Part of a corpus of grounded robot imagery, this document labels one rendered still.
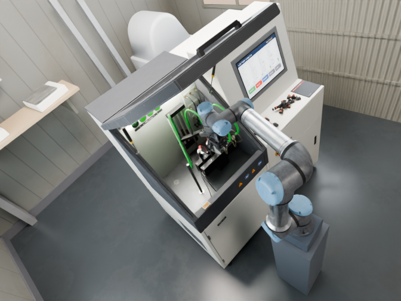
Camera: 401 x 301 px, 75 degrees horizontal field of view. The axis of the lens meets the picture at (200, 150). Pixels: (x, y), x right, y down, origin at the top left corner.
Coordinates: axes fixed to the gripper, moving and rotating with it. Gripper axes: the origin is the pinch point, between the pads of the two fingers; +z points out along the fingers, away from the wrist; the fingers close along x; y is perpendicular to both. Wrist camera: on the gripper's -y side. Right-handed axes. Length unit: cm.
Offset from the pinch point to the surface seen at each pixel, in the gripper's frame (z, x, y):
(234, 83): -8, 45, -25
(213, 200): 28.0, -17.5, 4.1
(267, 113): 25, 60, -13
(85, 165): 117, -68, -230
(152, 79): -27, 7, -58
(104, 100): -27, -23, -73
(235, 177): 28.1, 4.0, 3.4
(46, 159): 73, -94, -229
